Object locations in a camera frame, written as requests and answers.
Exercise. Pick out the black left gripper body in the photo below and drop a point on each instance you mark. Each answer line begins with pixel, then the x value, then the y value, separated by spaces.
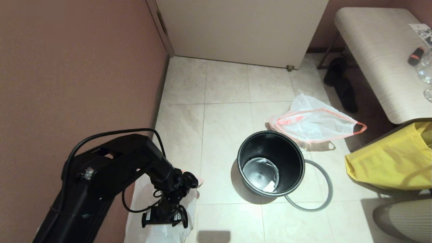
pixel 168 205

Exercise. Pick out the clear plastic bag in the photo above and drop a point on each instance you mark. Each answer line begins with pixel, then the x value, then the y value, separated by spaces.
pixel 310 123

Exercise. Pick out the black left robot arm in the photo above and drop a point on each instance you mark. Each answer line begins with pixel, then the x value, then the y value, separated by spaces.
pixel 108 168

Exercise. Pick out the black round trash bin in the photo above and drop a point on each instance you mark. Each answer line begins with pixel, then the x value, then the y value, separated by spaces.
pixel 290 158

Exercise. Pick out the yellow fabric bag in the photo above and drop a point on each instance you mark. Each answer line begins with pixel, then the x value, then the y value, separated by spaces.
pixel 391 162

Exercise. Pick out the white paper scrap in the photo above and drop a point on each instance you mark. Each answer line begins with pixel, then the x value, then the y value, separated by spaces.
pixel 270 186

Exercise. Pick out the small metal door stopper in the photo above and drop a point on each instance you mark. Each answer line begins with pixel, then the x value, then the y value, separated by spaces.
pixel 289 68

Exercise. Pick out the white door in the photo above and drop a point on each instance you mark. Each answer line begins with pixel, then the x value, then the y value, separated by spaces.
pixel 243 30

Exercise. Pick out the black slipper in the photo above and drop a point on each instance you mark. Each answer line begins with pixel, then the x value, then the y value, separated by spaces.
pixel 347 97
pixel 334 72

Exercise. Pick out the thin metal bench leg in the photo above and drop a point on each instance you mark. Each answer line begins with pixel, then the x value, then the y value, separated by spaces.
pixel 329 50

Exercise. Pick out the grey ribbed cushion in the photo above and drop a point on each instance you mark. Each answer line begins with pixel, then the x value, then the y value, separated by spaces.
pixel 405 219

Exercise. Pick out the beige wood grain bench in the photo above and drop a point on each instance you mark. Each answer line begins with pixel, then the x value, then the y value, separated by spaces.
pixel 381 57

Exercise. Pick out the clear glass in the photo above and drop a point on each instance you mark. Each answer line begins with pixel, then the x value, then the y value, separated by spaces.
pixel 426 69
pixel 429 94

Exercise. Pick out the small black red object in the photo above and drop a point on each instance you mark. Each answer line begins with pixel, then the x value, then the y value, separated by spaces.
pixel 415 56

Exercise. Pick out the white blue printed card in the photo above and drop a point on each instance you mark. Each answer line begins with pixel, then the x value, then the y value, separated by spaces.
pixel 423 32

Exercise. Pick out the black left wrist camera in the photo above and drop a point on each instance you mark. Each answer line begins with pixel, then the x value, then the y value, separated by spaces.
pixel 162 219

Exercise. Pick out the white door frame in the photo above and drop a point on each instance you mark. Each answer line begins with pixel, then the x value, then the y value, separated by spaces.
pixel 160 23

